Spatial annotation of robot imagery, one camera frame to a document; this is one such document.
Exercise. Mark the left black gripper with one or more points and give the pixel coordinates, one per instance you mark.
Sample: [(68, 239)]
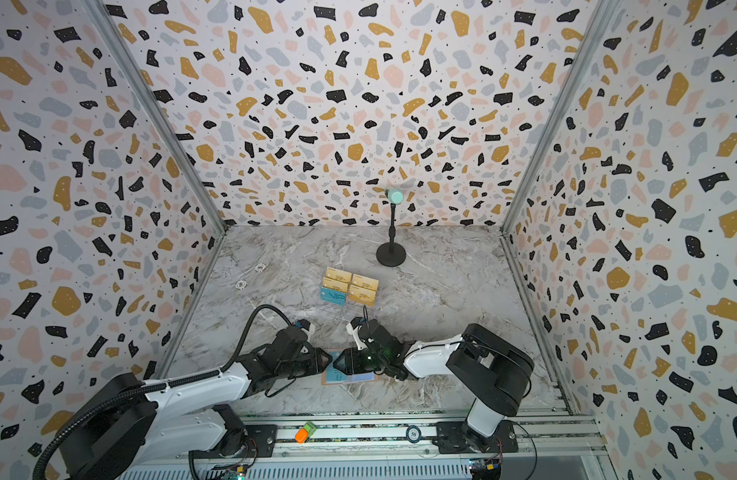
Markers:
[(320, 361)]

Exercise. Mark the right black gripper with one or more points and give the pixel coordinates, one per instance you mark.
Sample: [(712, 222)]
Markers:
[(356, 360)]

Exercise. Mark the pink leather card holder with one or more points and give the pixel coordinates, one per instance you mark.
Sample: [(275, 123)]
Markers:
[(332, 376)]

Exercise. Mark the teal card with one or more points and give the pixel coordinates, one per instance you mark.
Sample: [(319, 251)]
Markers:
[(333, 296)]

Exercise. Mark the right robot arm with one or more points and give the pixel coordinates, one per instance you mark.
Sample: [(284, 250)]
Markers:
[(494, 371)]

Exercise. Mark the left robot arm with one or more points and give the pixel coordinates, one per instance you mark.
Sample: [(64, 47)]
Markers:
[(130, 421)]

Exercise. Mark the gold card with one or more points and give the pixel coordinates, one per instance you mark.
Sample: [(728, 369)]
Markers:
[(335, 285), (338, 275), (365, 282), (362, 296)]

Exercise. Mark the clear acrylic card stand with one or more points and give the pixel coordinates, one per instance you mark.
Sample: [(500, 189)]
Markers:
[(350, 309)]

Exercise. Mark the gold card back right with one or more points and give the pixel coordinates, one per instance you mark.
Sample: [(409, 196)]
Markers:
[(365, 282)]

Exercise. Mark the gold card back left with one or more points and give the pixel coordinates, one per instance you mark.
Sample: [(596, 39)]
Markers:
[(338, 275)]

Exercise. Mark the orange green small tool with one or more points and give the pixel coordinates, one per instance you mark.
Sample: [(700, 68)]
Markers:
[(305, 432)]

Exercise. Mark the black microphone stand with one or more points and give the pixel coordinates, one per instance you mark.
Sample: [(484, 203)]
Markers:
[(391, 254)]

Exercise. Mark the mint green microphone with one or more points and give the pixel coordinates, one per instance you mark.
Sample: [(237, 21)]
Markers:
[(394, 196)]

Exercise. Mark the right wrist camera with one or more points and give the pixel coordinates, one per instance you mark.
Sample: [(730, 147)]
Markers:
[(358, 329)]

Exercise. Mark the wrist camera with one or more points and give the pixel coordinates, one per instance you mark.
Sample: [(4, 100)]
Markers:
[(306, 326), (358, 329)]

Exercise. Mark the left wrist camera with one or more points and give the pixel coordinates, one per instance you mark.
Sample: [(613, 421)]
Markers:
[(306, 326)]

